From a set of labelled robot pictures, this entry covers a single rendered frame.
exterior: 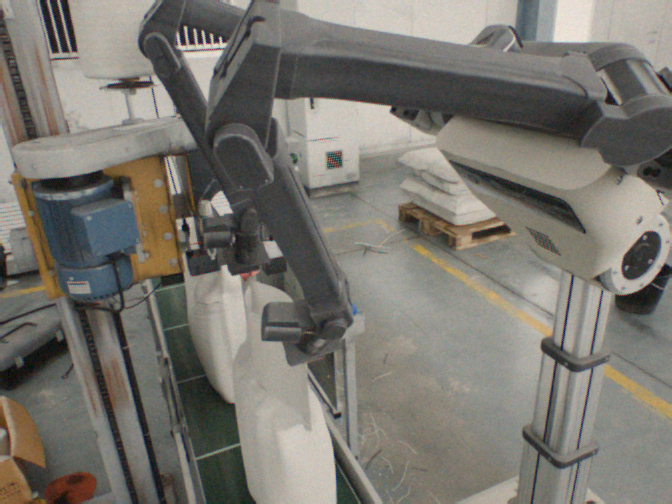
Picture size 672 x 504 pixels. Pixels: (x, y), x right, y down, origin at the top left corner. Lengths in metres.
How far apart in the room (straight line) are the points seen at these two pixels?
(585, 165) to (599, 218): 0.08
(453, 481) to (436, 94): 1.84
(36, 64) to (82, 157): 0.32
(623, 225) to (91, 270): 0.98
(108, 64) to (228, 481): 1.18
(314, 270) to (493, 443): 1.77
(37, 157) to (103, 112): 2.95
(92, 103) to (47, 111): 2.68
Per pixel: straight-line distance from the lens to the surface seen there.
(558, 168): 0.82
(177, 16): 0.97
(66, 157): 1.10
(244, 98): 0.46
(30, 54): 1.36
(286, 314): 0.81
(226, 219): 1.17
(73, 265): 1.20
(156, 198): 1.35
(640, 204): 0.86
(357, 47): 0.47
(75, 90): 4.03
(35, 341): 3.13
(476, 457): 2.29
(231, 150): 0.48
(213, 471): 1.75
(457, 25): 6.56
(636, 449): 2.51
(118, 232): 1.10
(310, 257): 0.66
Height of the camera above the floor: 1.61
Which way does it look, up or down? 24 degrees down
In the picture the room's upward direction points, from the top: 3 degrees counter-clockwise
